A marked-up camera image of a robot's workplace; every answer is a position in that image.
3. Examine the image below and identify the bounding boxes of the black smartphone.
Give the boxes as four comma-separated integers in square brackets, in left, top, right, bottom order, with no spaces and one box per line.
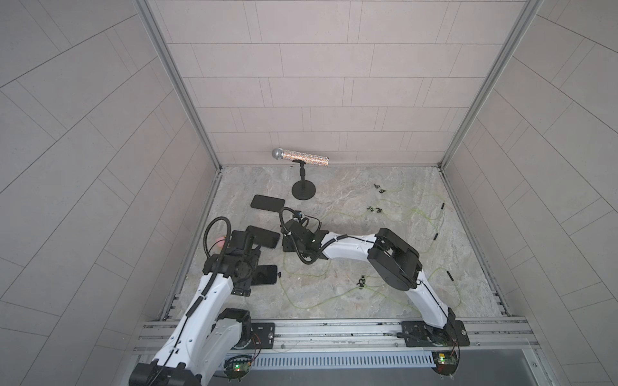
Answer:
[246,225,281,249]
[252,265,278,286]
[250,195,285,213]

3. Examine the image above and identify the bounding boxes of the green wired earphones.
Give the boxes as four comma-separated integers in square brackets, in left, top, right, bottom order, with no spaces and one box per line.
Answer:
[364,183,446,255]
[276,250,467,312]
[279,202,397,237]

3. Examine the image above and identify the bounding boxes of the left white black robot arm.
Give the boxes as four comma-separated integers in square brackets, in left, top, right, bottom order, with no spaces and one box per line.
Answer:
[128,216,261,385]

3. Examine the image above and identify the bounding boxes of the pink yellow small toy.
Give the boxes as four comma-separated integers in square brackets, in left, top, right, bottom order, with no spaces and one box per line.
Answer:
[216,237,226,249]

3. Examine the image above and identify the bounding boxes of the black round microphone stand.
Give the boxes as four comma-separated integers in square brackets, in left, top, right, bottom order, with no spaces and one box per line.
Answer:
[291,160,316,201]

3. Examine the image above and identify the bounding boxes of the glitter silver microphone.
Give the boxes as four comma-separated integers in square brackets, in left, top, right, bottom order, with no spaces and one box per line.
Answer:
[272,148,330,167]

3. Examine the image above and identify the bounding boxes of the left green circuit board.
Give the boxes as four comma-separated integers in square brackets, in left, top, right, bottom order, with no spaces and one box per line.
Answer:
[224,355,256,381]

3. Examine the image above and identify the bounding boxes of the green circuit board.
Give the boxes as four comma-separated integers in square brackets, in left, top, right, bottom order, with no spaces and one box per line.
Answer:
[431,352,460,376]
[224,355,256,381]

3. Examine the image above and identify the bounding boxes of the right green circuit board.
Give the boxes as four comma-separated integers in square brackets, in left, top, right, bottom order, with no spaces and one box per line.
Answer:
[431,352,460,376]

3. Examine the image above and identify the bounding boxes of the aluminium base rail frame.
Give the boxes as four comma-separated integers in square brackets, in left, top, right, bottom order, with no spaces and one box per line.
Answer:
[127,317,540,360]

